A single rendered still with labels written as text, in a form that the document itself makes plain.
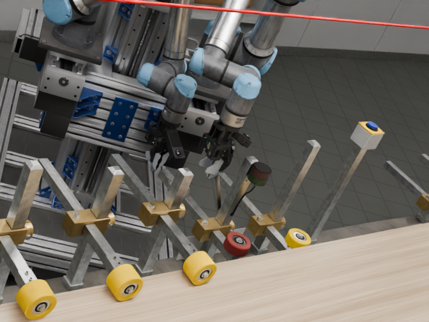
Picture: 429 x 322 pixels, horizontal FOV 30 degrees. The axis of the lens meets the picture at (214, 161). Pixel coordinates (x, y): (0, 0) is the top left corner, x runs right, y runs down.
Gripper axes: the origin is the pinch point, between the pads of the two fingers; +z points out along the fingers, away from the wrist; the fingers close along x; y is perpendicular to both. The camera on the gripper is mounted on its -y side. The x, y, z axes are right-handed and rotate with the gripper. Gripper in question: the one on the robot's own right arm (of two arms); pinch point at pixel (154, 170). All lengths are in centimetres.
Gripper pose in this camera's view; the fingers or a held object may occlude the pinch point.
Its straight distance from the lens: 274.4
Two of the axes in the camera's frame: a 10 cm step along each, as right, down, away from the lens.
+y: -5.5, -6.1, 5.7
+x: -7.5, 0.6, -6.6
